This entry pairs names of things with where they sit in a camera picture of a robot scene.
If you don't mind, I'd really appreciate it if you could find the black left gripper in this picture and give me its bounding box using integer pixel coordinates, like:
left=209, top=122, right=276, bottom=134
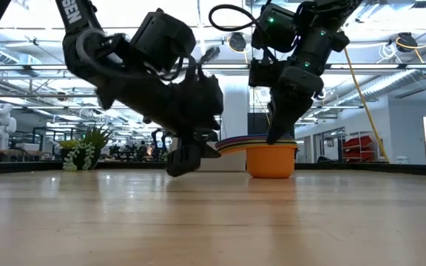
left=96, top=62, right=225, bottom=178

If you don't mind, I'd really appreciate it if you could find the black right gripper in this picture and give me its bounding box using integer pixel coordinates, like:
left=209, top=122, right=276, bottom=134
left=266, top=36, right=351, bottom=146

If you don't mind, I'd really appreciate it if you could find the orange measuring cup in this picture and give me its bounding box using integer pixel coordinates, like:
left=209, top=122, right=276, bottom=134
left=214, top=143, right=299, bottom=180

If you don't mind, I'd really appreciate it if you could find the grey plastic basket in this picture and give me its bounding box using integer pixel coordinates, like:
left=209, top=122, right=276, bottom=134
left=197, top=140, right=249, bottom=172

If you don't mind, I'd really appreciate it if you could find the black monitor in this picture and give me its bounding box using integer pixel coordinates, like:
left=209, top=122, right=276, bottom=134
left=247, top=112, right=273, bottom=136

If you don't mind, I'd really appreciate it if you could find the white pillar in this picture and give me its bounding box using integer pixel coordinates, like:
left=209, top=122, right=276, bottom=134
left=222, top=75, right=251, bottom=143

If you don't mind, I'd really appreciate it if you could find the red storage bin shelf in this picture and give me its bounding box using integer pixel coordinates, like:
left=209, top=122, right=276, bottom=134
left=342, top=134, right=376, bottom=162

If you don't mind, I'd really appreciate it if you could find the artificial succulent plant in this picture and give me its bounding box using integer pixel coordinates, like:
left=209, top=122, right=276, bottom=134
left=58, top=125, right=114, bottom=173

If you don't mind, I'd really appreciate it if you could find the white robot figure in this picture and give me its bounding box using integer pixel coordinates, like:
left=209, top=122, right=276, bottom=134
left=0, top=103, right=18, bottom=151

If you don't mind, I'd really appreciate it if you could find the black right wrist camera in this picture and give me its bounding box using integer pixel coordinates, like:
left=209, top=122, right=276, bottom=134
left=248, top=58, right=284, bottom=89

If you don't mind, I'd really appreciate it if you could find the yellow hanging cable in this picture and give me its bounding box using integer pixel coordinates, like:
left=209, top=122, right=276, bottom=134
left=343, top=47, right=391, bottom=163

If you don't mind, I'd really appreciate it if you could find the black aluminium table frame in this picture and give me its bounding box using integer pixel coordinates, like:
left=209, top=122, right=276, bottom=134
left=0, top=159, right=426, bottom=177

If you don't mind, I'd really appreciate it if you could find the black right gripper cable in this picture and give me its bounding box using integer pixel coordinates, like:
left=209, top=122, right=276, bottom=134
left=208, top=3, right=270, bottom=60

